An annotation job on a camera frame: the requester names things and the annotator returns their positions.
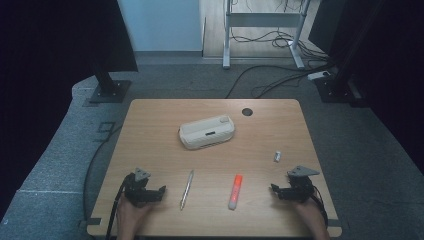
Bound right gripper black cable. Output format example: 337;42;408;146
311;184;330;228

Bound black curtain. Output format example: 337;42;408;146
0;0;139;214
308;0;424;174

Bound beige pencil case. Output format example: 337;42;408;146
178;114;236;150

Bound white desk frame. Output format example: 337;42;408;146
222;0;313;70

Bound person's left hand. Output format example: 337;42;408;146
117;193;153;232

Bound person's right hand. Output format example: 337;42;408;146
292;198;327;232

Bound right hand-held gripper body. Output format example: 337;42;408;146
283;165;320;204

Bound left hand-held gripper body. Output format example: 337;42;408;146
123;167;158;208

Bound black stand with base plate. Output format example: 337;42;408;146
314;0;384;104
88;61;132;105

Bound white power strip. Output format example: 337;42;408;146
306;70;332;82

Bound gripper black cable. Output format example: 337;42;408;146
311;184;330;228
105;176;130;240

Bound thin black floor cable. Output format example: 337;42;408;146
82;124;124;221

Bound silver pen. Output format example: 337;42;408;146
179;169;195;211

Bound orange highlighter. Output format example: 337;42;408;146
227;174;244;211

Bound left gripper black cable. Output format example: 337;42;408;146
105;176;130;240

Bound black floor cables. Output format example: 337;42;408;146
225;60;336;100

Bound tangle of black cables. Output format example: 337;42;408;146
229;0;331;62

